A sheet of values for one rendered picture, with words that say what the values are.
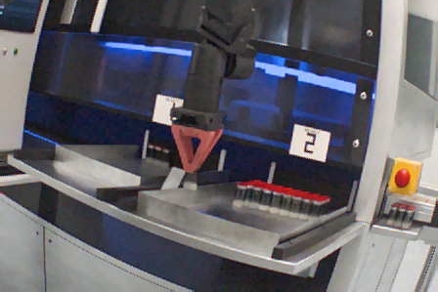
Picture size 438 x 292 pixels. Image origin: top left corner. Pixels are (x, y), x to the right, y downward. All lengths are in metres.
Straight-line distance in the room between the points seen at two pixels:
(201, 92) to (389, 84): 0.42
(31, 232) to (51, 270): 0.14
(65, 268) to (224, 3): 1.07
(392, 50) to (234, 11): 0.42
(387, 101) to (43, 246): 1.14
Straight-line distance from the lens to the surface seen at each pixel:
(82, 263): 1.69
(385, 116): 1.22
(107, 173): 1.21
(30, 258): 1.90
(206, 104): 1.00
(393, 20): 1.24
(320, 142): 1.27
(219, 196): 1.25
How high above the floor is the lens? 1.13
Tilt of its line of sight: 5 degrees down
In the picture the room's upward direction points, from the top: 10 degrees clockwise
